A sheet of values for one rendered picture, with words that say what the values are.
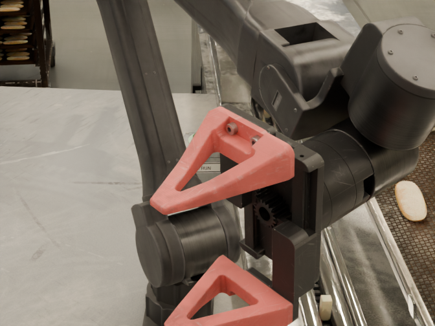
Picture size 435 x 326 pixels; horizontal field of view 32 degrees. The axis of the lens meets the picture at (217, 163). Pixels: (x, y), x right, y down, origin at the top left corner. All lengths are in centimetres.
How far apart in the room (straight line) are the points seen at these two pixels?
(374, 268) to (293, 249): 63
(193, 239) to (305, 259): 38
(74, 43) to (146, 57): 325
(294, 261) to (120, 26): 47
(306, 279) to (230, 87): 94
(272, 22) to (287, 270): 20
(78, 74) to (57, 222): 260
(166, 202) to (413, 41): 19
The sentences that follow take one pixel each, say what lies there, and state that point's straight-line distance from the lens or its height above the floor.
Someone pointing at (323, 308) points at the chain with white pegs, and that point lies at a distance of 95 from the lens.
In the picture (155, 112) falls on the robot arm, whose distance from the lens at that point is 86.
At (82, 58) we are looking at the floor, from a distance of 391.
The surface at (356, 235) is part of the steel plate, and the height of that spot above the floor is 82.
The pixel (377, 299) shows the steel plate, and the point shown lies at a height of 82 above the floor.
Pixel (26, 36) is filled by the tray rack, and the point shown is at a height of 30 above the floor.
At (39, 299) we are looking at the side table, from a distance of 102.
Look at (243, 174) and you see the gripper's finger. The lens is 41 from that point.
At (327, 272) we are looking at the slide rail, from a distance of 102.
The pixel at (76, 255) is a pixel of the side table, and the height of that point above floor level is 82.
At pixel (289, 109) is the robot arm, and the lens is 54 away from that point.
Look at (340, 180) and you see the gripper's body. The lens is 48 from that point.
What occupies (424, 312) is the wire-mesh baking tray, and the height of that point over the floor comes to 89.
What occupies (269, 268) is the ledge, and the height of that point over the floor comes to 86.
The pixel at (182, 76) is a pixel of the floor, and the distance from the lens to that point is 368.
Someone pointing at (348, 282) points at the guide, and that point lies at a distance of 99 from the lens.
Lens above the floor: 147
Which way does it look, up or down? 30 degrees down
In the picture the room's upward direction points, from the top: 2 degrees clockwise
